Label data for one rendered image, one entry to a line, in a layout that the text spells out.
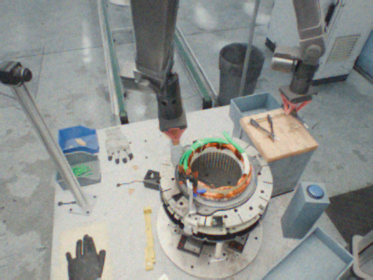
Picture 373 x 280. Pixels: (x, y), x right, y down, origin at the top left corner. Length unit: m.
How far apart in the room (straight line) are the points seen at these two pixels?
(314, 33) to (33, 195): 2.06
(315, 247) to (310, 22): 0.57
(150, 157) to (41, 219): 1.14
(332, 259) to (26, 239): 1.81
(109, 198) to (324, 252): 0.77
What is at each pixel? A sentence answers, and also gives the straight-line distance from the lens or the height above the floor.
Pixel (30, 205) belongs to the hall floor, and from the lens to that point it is 2.27.
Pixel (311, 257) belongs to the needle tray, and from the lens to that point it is 0.81.
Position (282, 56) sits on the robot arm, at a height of 1.33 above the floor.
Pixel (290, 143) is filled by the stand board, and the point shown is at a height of 1.07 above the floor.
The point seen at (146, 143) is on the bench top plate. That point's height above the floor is 0.78.
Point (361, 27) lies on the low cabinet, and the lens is 3.12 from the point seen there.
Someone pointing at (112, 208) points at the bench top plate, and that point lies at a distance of 1.12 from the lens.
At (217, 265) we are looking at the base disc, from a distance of 0.98.
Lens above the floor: 1.73
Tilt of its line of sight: 47 degrees down
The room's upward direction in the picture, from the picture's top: straight up
